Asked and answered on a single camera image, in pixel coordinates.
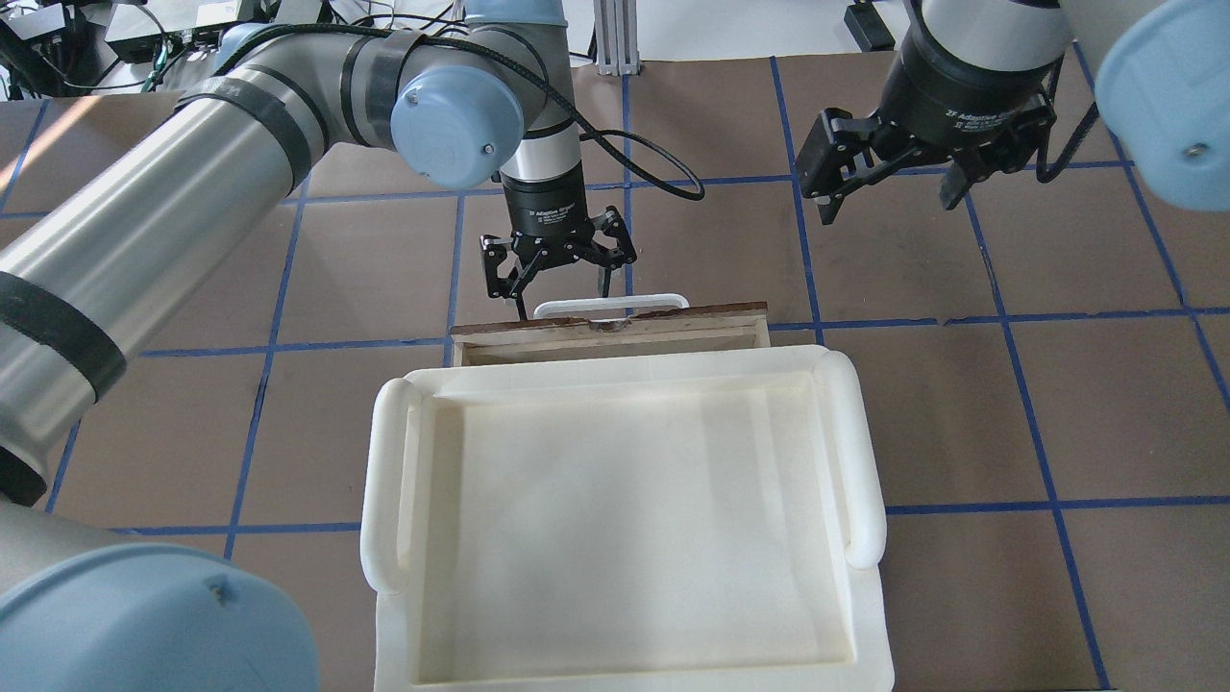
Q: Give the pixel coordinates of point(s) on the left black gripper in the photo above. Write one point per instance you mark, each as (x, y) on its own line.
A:
(549, 209)

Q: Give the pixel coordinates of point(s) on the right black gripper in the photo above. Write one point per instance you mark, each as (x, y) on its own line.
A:
(961, 91)

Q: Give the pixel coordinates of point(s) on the white plastic tray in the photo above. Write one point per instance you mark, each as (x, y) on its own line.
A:
(710, 521)

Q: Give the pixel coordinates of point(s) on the black power adapter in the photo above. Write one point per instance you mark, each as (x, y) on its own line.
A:
(867, 27)

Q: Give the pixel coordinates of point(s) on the aluminium frame post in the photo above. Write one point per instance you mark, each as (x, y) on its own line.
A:
(615, 37)

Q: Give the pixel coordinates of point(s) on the wooden drawer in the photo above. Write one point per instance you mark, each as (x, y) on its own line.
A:
(650, 332)

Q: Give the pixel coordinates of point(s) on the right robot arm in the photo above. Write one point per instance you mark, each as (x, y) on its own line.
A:
(1153, 72)

